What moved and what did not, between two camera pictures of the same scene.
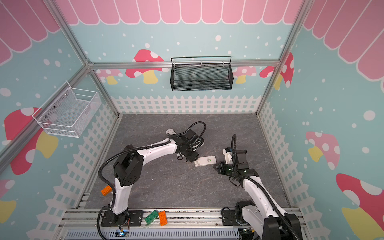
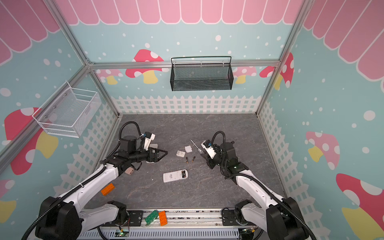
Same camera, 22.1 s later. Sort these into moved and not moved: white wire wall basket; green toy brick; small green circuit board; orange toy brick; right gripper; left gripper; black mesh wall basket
Moved: left gripper; right gripper
Not moved: orange toy brick; white wire wall basket; black mesh wall basket; green toy brick; small green circuit board
